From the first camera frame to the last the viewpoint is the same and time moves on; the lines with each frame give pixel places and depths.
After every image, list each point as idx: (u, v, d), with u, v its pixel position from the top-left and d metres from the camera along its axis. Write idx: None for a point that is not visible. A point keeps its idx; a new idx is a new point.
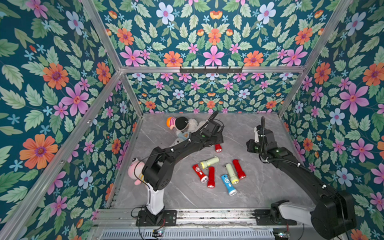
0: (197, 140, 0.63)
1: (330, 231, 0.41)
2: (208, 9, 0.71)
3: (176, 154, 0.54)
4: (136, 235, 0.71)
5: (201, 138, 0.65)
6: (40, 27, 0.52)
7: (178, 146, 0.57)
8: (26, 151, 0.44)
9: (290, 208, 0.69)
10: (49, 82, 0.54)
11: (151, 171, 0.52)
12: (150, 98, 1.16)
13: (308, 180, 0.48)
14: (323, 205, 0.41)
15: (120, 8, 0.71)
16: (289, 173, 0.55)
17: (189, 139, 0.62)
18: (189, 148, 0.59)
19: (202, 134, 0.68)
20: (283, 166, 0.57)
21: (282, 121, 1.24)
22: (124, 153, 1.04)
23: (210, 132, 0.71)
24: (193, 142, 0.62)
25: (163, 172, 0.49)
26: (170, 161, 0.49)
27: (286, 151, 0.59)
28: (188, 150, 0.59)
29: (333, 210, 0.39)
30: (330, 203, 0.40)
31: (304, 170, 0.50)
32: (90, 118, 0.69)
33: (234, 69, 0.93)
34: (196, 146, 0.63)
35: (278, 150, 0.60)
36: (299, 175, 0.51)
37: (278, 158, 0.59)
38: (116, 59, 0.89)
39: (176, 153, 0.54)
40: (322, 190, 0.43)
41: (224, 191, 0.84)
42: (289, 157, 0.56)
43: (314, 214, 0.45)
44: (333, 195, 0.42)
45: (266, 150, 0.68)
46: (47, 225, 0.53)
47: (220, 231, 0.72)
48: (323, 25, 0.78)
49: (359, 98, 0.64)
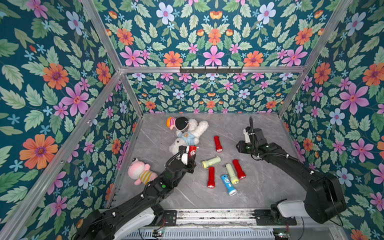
0: (153, 194, 0.56)
1: (323, 215, 0.42)
2: (208, 9, 0.71)
3: (117, 219, 0.45)
4: (135, 235, 0.71)
5: (159, 191, 0.58)
6: (40, 27, 0.51)
7: (124, 206, 0.49)
8: (26, 151, 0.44)
9: (286, 204, 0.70)
10: (49, 82, 0.54)
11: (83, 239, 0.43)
12: (150, 98, 1.16)
13: (297, 168, 0.51)
14: (313, 189, 0.43)
15: (120, 8, 0.71)
16: (280, 165, 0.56)
17: (142, 194, 0.55)
18: (137, 208, 0.50)
19: (162, 184, 0.61)
20: (274, 158, 0.60)
21: (282, 120, 1.24)
22: (124, 153, 1.04)
23: (171, 181, 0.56)
24: (147, 197, 0.54)
25: None
26: (105, 233, 0.41)
27: (276, 145, 0.62)
28: (139, 209, 0.51)
29: (323, 194, 0.42)
30: (318, 186, 0.42)
31: (293, 160, 0.53)
32: (90, 118, 0.69)
33: (234, 69, 0.93)
34: (149, 203, 0.54)
35: (268, 145, 0.63)
36: (289, 166, 0.54)
37: (268, 152, 0.62)
38: (116, 59, 0.89)
39: (118, 218, 0.46)
40: (310, 175, 0.46)
41: (224, 191, 0.84)
42: (279, 150, 0.59)
43: (307, 201, 0.47)
44: (322, 180, 0.45)
45: (257, 147, 0.71)
46: (47, 225, 0.53)
47: (220, 231, 0.72)
48: (323, 26, 0.78)
49: (359, 98, 0.64)
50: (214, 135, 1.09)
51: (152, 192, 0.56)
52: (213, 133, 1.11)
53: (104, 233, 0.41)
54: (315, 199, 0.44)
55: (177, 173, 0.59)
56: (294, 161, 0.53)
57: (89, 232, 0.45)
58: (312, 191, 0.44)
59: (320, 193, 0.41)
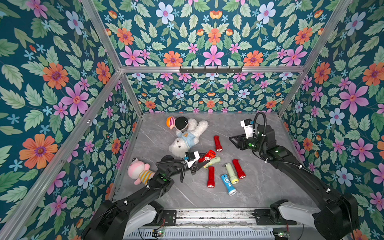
0: (157, 186, 0.59)
1: (336, 235, 0.40)
2: (208, 9, 0.71)
3: (130, 206, 0.47)
4: (136, 235, 0.71)
5: (162, 184, 0.61)
6: (40, 27, 0.51)
7: (134, 197, 0.51)
8: (26, 151, 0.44)
9: (291, 209, 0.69)
10: (49, 82, 0.54)
11: (96, 232, 0.43)
12: (150, 98, 1.16)
13: (311, 183, 0.46)
14: (330, 211, 0.40)
15: (120, 8, 0.71)
16: (292, 176, 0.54)
17: (148, 186, 0.58)
18: (145, 198, 0.52)
19: (163, 178, 0.65)
20: (285, 168, 0.55)
21: (282, 121, 1.24)
22: (124, 153, 1.04)
23: (169, 174, 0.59)
24: (152, 189, 0.57)
25: (112, 232, 0.41)
26: (121, 219, 0.42)
27: (286, 151, 0.57)
28: (146, 199, 0.53)
29: (340, 216, 0.38)
30: (336, 208, 0.39)
31: (307, 172, 0.49)
32: (90, 118, 0.69)
33: (234, 69, 0.93)
34: (155, 194, 0.57)
35: (278, 151, 0.57)
36: (303, 179, 0.49)
37: (279, 160, 0.56)
38: (116, 59, 0.89)
39: (130, 206, 0.47)
40: (327, 194, 0.42)
41: (224, 191, 0.84)
42: (290, 158, 0.54)
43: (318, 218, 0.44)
44: (338, 200, 0.41)
45: (265, 150, 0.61)
46: (47, 225, 0.53)
47: (220, 231, 0.72)
48: (323, 26, 0.78)
49: (359, 98, 0.64)
50: (214, 135, 1.09)
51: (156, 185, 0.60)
52: (213, 133, 1.11)
53: (120, 218, 0.42)
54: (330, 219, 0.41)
55: (170, 168, 0.58)
56: (308, 173, 0.48)
57: (100, 225, 0.45)
58: (329, 212, 0.40)
59: (338, 215, 0.38)
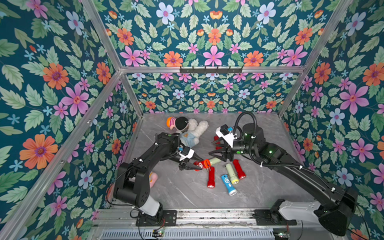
0: (165, 141, 0.61)
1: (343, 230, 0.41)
2: (208, 9, 0.71)
3: (146, 163, 0.50)
4: (136, 235, 0.71)
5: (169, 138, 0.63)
6: (40, 27, 0.52)
7: (146, 154, 0.53)
8: (26, 151, 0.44)
9: (291, 210, 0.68)
10: (49, 82, 0.54)
11: (125, 189, 0.47)
12: (150, 98, 1.16)
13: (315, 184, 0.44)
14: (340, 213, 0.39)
15: (120, 8, 0.71)
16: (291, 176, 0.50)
17: (156, 143, 0.59)
18: (156, 154, 0.54)
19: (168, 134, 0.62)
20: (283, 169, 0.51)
21: (282, 120, 1.24)
22: (124, 153, 1.04)
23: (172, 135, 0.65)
24: (161, 144, 0.59)
25: (138, 187, 0.44)
26: (142, 172, 0.45)
27: (279, 149, 0.51)
28: (158, 155, 0.55)
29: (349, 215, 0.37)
30: (346, 209, 0.38)
31: (306, 171, 0.46)
32: (90, 118, 0.69)
33: (234, 69, 0.93)
34: (164, 146, 0.59)
35: (271, 151, 0.51)
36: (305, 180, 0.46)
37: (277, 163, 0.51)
38: (115, 59, 0.88)
39: (147, 162, 0.50)
40: (332, 194, 0.41)
41: (224, 191, 0.84)
42: (285, 157, 0.49)
43: (324, 218, 0.44)
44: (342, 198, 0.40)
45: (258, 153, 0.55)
46: (47, 225, 0.53)
47: (220, 231, 0.72)
48: (323, 25, 0.78)
49: (359, 98, 0.64)
50: (214, 135, 1.09)
51: (164, 140, 0.62)
52: (213, 133, 1.11)
53: (141, 173, 0.45)
54: (337, 219, 0.40)
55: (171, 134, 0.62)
56: (308, 172, 0.45)
57: (127, 183, 0.49)
58: (338, 214, 0.39)
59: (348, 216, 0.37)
